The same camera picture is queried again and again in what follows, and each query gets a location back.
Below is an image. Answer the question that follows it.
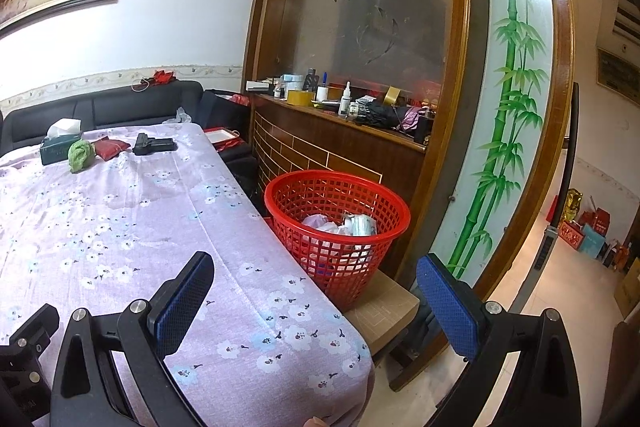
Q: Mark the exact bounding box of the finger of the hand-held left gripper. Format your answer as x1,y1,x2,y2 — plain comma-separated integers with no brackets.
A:
0,303,61,360

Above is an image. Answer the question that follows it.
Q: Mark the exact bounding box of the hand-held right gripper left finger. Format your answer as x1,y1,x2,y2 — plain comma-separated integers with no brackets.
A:
50,251,216,427

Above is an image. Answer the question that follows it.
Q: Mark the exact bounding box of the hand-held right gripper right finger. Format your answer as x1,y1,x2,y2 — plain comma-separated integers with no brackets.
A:
416,253,583,427

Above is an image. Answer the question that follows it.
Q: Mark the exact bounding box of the white green packet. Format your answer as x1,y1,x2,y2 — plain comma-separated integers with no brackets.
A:
301,213,346,235

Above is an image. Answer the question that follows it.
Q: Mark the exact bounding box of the red plastic basket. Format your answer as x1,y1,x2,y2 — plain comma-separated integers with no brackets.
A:
264,169,412,314

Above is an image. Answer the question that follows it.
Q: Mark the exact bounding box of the brown cardboard box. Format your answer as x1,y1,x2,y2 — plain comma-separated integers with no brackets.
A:
344,268,421,358

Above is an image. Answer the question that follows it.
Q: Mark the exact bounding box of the purple floral tablecloth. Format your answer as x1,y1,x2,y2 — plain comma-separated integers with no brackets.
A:
0,122,377,427

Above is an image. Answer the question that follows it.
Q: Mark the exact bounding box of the red gift box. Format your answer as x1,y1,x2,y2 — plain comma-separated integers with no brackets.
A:
558,219,587,251

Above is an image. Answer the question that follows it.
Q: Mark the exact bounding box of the black gun-shaped tool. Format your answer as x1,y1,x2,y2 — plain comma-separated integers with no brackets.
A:
132,132,179,156

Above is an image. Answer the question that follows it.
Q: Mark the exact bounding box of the light blue bag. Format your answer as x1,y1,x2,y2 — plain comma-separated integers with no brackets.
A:
580,227,607,259

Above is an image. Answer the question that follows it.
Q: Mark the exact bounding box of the gold foil bag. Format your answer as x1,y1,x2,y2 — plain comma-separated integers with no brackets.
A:
565,189,584,223

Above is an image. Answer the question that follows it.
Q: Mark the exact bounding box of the white tray red rim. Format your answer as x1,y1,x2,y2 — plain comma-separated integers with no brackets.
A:
204,127,242,152

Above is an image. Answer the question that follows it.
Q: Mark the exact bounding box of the red pouch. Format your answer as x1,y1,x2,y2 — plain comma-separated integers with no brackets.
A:
94,137,131,160

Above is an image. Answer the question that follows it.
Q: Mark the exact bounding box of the green towel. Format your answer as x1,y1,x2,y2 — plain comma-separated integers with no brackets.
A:
67,139,98,174

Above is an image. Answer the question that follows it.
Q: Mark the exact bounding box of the dark green tissue box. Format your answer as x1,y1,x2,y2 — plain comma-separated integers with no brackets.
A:
40,118,83,166

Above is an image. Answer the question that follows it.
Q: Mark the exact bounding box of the pink cloth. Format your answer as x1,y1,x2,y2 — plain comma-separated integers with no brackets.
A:
399,106,427,134

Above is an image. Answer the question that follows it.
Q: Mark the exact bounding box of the dark bag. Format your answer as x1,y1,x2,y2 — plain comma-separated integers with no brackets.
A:
201,89,251,131

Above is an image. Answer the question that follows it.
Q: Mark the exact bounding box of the black pole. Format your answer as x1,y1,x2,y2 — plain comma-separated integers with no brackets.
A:
534,82,581,274

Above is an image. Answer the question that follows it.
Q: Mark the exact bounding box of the black folded cloth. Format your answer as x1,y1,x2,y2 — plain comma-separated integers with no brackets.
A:
360,99,402,128

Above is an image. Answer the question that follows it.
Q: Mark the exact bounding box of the black sofa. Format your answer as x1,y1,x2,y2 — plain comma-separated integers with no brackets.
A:
0,80,206,158

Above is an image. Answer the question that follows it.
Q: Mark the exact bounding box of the bamboo print glass panel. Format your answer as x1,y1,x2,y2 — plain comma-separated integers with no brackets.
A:
430,0,557,299

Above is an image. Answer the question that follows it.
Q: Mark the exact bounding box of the wooden cabinet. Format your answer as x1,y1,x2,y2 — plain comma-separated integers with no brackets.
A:
242,0,576,393

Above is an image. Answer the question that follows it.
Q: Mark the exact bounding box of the framed wall plaque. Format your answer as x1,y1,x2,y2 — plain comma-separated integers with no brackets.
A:
596,47,640,96

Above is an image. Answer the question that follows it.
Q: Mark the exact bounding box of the wall air conditioner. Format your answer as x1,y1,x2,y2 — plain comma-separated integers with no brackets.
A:
612,0,640,38

